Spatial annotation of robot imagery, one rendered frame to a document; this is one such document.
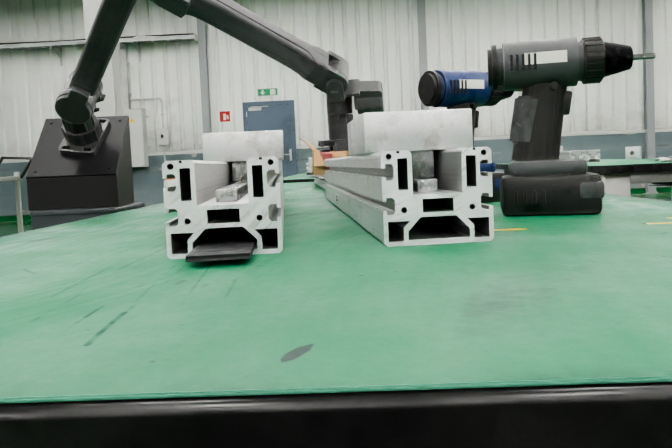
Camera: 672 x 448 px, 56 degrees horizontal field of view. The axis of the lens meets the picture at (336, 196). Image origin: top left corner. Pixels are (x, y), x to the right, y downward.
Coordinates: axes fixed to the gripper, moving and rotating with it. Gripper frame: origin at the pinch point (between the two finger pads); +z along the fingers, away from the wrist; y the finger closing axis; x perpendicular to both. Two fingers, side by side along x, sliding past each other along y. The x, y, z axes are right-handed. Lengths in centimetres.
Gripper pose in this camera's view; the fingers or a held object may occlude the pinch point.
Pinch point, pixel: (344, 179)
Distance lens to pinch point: 143.3
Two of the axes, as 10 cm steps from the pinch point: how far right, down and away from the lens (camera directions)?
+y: 9.9, -0.8, 1.3
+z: 0.7, 9.9, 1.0
